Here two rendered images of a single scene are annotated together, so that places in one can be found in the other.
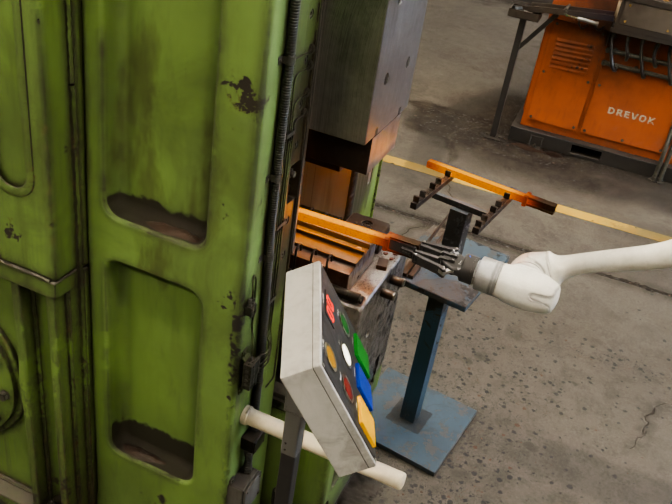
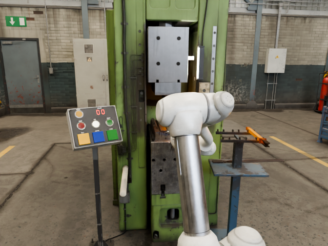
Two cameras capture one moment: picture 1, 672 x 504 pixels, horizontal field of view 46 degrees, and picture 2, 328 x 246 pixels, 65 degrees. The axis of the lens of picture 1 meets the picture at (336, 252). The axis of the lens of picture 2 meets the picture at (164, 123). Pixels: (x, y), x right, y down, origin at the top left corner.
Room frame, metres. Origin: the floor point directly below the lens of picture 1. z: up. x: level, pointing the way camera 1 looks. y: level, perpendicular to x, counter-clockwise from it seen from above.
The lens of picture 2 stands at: (0.95, -1.83, 1.52)
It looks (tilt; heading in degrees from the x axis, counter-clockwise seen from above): 13 degrees down; 65
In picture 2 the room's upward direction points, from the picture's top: straight up
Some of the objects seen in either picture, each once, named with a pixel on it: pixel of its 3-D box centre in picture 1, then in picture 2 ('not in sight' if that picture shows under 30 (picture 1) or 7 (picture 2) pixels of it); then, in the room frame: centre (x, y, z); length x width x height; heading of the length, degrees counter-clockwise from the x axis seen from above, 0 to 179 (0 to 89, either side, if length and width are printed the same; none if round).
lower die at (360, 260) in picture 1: (292, 240); (164, 127); (1.86, 0.12, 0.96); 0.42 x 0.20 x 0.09; 71
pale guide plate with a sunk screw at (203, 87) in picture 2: not in sight; (203, 92); (2.14, -0.05, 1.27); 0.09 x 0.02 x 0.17; 161
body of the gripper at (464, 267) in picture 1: (459, 265); not in sight; (1.74, -0.32, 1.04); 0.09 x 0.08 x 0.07; 71
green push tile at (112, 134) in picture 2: (359, 356); (112, 134); (1.35, -0.09, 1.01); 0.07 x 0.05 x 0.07; 6
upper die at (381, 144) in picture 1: (307, 120); (165, 86); (1.86, 0.12, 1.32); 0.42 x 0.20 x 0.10; 71
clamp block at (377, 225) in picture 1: (365, 232); not in sight; (1.99, -0.08, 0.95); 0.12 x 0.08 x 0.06; 71
